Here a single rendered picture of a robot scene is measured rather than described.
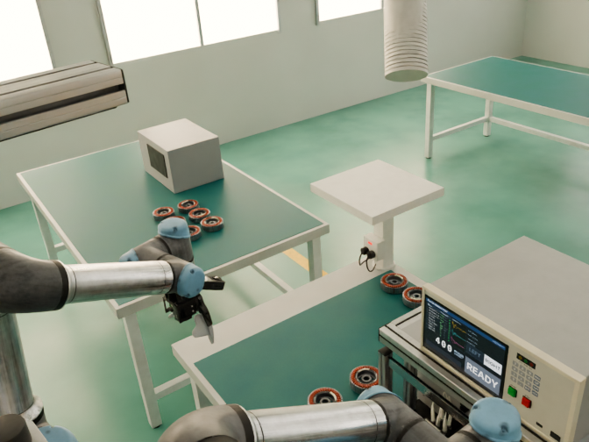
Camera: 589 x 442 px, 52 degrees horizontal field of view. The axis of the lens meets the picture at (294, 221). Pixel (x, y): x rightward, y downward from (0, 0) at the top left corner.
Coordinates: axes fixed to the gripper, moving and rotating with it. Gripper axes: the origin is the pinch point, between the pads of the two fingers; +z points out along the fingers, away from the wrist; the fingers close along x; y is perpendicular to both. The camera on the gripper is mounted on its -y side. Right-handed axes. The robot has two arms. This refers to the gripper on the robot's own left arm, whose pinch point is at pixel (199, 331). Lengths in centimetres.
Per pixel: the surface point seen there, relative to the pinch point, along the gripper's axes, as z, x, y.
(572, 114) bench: 40, -47, -334
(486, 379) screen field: -1, 68, -35
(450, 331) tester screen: -8, 56, -37
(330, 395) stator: 37, 16, -34
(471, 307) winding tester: -16, 60, -39
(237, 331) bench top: 40, -35, -35
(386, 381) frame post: 20, 37, -36
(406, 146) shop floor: 115, -212, -369
